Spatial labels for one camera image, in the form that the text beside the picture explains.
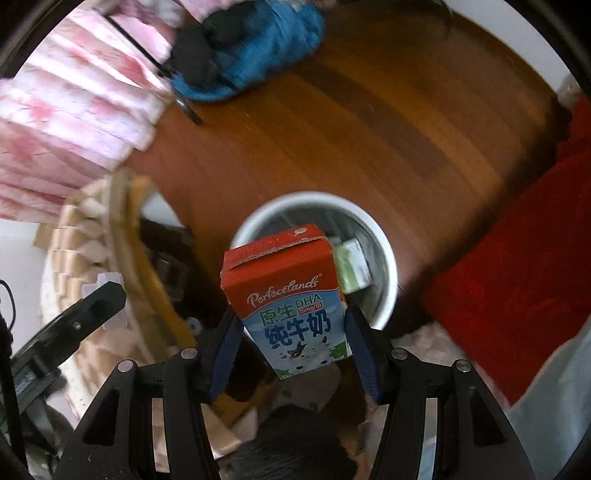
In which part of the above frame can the black clothes pile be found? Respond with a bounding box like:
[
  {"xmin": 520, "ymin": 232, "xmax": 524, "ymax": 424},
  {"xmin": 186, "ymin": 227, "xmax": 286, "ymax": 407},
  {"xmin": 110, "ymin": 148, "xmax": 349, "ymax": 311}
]
[{"xmin": 162, "ymin": 1, "xmax": 256, "ymax": 87}]

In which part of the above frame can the white round trash bin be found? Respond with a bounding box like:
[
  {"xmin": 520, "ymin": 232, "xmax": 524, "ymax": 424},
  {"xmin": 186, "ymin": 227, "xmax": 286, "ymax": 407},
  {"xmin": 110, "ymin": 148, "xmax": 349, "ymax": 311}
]
[{"xmin": 221, "ymin": 191, "xmax": 398, "ymax": 330}]

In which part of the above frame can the white pillow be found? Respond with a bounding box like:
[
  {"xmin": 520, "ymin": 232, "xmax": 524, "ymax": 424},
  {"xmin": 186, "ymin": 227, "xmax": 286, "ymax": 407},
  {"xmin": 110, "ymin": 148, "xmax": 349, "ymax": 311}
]
[{"xmin": 507, "ymin": 323, "xmax": 591, "ymax": 479}]

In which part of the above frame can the red blanket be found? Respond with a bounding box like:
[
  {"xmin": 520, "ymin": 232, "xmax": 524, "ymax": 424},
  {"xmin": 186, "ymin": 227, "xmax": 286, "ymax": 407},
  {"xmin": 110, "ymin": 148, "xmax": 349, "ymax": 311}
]
[{"xmin": 422, "ymin": 97, "xmax": 590, "ymax": 404}]

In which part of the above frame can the blue sleeping bag pile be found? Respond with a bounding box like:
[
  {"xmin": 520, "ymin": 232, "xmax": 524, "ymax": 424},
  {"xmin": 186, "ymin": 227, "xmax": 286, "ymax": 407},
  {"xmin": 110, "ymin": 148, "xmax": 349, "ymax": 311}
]
[{"xmin": 171, "ymin": 1, "xmax": 325, "ymax": 102}]

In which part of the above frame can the green white carton box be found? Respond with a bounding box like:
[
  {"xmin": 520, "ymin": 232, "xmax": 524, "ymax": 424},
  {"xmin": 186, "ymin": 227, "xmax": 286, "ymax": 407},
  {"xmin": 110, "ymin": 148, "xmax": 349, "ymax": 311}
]
[{"xmin": 332, "ymin": 239, "xmax": 373, "ymax": 295}]

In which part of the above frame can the checkered bed cover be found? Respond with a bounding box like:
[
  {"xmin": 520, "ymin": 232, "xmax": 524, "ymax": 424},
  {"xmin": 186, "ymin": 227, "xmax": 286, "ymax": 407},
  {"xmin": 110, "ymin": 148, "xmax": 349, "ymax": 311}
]
[{"xmin": 38, "ymin": 168, "xmax": 260, "ymax": 462}]

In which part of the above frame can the pink floral curtain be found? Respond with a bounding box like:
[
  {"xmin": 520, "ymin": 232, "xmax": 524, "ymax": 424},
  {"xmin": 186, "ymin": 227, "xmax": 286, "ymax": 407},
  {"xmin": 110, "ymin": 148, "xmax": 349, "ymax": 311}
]
[{"xmin": 0, "ymin": 0, "xmax": 242, "ymax": 225}]

